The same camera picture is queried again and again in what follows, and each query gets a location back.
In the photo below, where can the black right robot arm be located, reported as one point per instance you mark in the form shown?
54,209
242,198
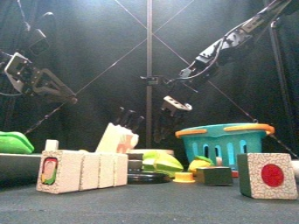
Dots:
234,39

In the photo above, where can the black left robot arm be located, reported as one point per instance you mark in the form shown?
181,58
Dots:
37,38

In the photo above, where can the white sushi roll slice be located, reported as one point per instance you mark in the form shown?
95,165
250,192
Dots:
122,169
107,169
90,170

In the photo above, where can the dark green sushi block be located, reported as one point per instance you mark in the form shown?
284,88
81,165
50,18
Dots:
214,176

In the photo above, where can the sushi piece with red circle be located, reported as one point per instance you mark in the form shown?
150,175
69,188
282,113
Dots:
269,175

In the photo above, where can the round wooden board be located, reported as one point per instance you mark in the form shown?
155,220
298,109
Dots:
154,151

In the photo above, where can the green toy lettuce leaf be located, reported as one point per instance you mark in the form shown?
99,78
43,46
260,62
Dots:
162,163

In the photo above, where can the white toy knife block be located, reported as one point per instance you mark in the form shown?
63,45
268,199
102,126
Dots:
115,140

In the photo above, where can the dark grey stacked block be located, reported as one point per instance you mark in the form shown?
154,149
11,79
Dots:
135,163

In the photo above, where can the teal basket with orange rim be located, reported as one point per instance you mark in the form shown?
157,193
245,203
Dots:
224,140

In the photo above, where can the yellow green toy lemon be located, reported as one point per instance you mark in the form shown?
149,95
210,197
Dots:
200,164

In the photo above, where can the small white block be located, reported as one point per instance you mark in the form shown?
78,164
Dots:
51,145

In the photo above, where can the black round plate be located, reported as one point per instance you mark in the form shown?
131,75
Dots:
147,178

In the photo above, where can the small yellow toy cup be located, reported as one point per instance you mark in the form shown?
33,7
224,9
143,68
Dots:
184,177

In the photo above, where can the green toy vegetable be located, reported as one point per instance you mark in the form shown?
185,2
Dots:
15,143

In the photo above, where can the dark flat tray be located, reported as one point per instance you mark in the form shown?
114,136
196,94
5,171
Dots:
18,167

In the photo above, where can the white object at edge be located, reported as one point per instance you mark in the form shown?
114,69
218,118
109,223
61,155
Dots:
296,170

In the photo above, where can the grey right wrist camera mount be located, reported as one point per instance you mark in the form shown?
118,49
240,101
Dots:
177,104

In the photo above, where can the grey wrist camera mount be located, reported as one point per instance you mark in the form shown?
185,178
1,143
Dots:
15,68
177,104

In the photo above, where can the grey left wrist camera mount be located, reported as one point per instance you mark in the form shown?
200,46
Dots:
15,68

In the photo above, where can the vertical metal frame pole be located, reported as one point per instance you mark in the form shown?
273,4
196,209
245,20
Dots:
149,43

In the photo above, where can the slanted metal frame pole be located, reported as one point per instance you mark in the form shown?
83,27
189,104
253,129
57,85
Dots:
278,64

